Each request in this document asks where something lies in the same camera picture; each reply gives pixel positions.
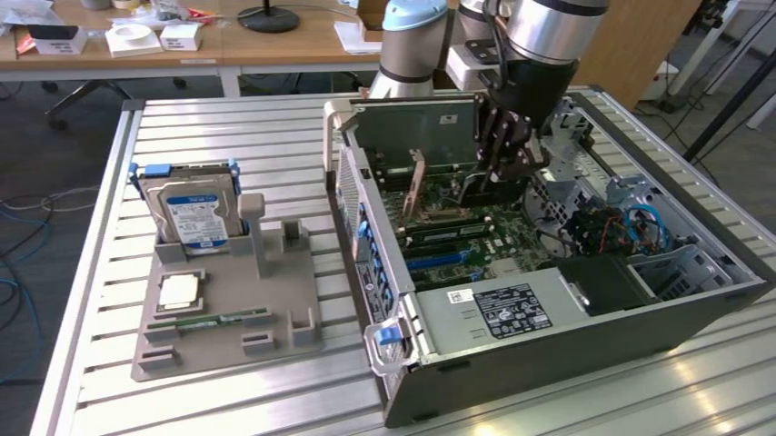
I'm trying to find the white floor cable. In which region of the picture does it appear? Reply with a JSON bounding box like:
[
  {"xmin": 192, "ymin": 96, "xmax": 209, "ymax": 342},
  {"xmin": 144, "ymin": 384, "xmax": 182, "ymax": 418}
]
[{"xmin": 0, "ymin": 183, "xmax": 101, "ymax": 215}]

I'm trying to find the green RAM stick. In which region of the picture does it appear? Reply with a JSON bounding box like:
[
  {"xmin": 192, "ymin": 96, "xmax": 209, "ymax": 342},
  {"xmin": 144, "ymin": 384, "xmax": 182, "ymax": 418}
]
[{"xmin": 148, "ymin": 308, "xmax": 269, "ymax": 330}]

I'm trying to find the hard disk in blue carrier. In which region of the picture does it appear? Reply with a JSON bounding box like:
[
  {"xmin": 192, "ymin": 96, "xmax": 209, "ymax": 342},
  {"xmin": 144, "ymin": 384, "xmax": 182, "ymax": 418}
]
[{"xmin": 126, "ymin": 157, "xmax": 241, "ymax": 258}]

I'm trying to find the white floor device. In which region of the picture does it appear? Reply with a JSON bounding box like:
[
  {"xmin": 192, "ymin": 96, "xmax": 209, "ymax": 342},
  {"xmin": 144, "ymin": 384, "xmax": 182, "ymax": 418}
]
[{"xmin": 638, "ymin": 58, "xmax": 681, "ymax": 104}]

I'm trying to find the open black PC case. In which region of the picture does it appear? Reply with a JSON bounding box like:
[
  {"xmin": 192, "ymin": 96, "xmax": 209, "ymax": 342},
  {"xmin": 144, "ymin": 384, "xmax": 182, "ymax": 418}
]
[{"xmin": 321, "ymin": 84, "xmax": 776, "ymax": 429}]

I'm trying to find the brown cardboard box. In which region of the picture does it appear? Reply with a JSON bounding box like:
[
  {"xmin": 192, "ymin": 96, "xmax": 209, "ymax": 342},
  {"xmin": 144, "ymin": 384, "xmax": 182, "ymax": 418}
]
[{"xmin": 355, "ymin": 0, "xmax": 389, "ymax": 33}]

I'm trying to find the silver perforated disk bay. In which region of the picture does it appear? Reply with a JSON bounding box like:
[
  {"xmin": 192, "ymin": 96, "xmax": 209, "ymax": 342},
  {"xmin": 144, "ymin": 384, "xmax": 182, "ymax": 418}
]
[{"xmin": 522, "ymin": 133, "xmax": 608, "ymax": 229}]

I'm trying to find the black lamp base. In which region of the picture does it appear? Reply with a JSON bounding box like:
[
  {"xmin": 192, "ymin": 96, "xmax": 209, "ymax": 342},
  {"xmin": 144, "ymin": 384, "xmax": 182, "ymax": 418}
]
[{"xmin": 235, "ymin": 0, "xmax": 301, "ymax": 35}]

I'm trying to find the crumpled white paper pile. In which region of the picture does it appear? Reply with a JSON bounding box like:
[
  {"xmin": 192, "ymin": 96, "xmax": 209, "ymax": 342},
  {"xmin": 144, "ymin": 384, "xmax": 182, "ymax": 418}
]
[{"xmin": 0, "ymin": 0, "xmax": 62, "ymax": 28}]

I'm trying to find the green motherboard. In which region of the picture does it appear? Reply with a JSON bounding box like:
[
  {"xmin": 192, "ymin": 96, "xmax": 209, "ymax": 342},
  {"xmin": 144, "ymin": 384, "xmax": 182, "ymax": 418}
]
[{"xmin": 367, "ymin": 149, "xmax": 559, "ymax": 292}]

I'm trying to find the silver case latch handle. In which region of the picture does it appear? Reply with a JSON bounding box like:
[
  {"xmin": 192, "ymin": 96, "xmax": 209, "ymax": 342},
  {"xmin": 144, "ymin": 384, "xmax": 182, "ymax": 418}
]
[{"xmin": 361, "ymin": 312, "xmax": 420, "ymax": 376}]

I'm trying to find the silver CPU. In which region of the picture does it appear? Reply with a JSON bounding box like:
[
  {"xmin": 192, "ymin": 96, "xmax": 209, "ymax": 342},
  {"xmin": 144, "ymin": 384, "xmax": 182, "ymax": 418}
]
[{"xmin": 157, "ymin": 273, "xmax": 202, "ymax": 311}]

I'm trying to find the white box with black lid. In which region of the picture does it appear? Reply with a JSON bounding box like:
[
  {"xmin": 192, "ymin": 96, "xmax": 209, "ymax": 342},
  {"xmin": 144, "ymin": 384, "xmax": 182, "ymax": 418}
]
[{"xmin": 32, "ymin": 24, "xmax": 89, "ymax": 56}]

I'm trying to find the CPU socket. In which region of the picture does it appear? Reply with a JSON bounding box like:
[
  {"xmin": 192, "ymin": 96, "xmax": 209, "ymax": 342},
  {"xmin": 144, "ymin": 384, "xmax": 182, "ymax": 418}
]
[{"xmin": 419, "ymin": 199, "xmax": 467, "ymax": 225}]

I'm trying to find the grey parts rack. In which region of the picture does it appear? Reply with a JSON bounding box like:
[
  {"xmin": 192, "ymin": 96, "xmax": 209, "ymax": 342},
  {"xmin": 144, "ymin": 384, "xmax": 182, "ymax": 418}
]
[{"xmin": 130, "ymin": 193, "xmax": 323, "ymax": 383}]

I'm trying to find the wooden desk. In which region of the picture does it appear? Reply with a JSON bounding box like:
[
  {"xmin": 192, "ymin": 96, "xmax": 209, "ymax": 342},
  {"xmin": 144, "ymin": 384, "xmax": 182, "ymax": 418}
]
[
  {"xmin": 0, "ymin": 0, "xmax": 225, "ymax": 99},
  {"xmin": 216, "ymin": 0, "xmax": 555, "ymax": 99}
]

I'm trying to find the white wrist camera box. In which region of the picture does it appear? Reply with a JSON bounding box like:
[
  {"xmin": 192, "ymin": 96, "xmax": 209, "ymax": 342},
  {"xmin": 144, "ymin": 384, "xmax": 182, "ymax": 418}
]
[{"xmin": 446, "ymin": 39, "xmax": 506, "ymax": 93}]

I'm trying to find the wooden cabinet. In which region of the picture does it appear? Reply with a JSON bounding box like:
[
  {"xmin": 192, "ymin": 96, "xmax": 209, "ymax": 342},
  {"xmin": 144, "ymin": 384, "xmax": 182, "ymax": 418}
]
[{"xmin": 571, "ymin": 0, "xmax": 705, "ymax": 111}]

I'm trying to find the black office chair base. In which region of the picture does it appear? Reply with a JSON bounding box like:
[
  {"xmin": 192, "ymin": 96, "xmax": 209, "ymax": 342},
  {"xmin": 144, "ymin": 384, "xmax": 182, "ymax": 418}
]
[{"xmin": 41, "ymin": 78, "xmax": 132, "ymax": 131}]

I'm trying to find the RAM stick with black chips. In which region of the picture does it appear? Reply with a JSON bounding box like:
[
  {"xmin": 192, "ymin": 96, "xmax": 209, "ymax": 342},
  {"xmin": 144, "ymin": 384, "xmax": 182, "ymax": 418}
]
[{"xmin": 400, "ymin": 217, "xmax": 492, "ymax": 247}]

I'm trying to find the Nvidia graphics card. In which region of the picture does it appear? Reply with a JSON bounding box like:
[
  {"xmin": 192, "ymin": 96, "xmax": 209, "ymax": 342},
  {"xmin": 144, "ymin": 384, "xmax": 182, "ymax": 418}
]
[{"xmin": 400, "ymin": 148, "xmax": 530, "ymax": 227}]

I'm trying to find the white paper stack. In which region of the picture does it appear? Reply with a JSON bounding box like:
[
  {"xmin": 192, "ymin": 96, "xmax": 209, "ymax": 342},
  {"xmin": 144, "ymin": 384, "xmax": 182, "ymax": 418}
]
[{"xmin": 333, "ymin": 19, "xmax": 385, "ymax": 55}]

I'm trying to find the blue wire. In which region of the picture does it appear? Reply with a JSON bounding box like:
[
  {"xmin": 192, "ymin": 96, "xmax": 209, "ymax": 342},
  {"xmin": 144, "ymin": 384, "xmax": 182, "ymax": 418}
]
[{"xmin": 625, "ymin": 203, "xmax": 671, "ymax": 256}]

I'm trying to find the blue floor cable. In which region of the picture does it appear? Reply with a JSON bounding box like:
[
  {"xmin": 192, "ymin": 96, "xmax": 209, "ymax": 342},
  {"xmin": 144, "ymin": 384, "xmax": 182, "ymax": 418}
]
[{"xmin": 0, "ymin": 198, "xmax": 48, "ymax": 388}]

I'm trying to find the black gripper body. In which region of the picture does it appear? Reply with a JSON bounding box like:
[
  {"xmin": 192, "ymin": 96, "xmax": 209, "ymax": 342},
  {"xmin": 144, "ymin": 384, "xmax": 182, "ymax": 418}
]
[{"xmin": 483, "ymin": 57, "xmax": 578, "ymax": 127}]

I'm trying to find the blue expansion slot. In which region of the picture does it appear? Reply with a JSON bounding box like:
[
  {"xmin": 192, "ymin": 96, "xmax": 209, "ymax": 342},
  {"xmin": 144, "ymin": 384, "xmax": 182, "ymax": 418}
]
[{"xmin": 405, "ymin": 251, "xmax": 478, "ymax": 272}]

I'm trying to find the white labelled box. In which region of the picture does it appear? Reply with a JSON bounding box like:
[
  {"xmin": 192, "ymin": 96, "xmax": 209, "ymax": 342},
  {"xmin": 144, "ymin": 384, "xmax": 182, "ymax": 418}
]
[{"xmin": 157, "ymin": 22, "xmax": 204, "ymax": 53}]

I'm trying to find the white box with tape roll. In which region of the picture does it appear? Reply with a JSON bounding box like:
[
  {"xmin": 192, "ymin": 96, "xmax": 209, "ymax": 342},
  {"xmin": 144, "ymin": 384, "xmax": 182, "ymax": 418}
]
[{"xmin": 102, "ymin": 24, "xmax": 164, "ymax": 58}]

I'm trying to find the red wire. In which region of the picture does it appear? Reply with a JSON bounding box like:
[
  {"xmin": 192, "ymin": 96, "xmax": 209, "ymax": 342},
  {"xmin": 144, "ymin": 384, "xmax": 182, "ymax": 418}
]
[{"xmin": 595, "ymin": 217, "xmax": 614, "ymax": 256}]

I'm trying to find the grey power supply unit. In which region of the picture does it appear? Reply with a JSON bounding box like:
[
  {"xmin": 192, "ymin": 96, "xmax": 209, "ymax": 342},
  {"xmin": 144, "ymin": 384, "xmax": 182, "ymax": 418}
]
[{"xmin": 411, "ymin": 267, "xmax": 590, "ymax": 356}]

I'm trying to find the black stand pole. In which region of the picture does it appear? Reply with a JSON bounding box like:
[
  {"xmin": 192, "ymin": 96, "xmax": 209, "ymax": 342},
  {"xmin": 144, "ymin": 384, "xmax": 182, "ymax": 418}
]
[{"xmin": 679, "ymin": 44, "xmax": 776, "ymax": 163}]

